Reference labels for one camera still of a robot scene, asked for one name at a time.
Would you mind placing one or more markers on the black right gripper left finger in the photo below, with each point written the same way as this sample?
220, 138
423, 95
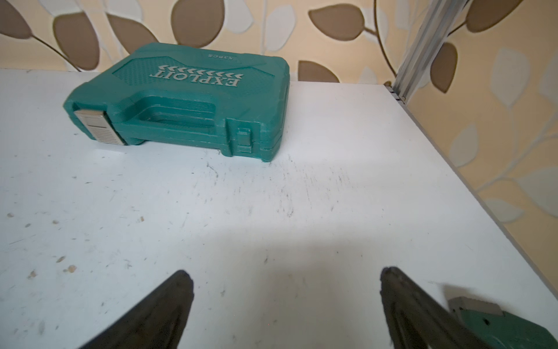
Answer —
158, 321

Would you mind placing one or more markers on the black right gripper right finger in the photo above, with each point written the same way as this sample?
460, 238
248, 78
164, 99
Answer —
416, 320

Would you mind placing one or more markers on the green plastic tool case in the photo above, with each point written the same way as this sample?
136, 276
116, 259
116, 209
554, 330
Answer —
167, 93

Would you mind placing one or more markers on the green handled scraper tool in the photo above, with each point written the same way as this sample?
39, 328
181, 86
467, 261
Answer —
498, 328

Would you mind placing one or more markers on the aluminium frame post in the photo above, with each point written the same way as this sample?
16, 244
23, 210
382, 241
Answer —
429, 30

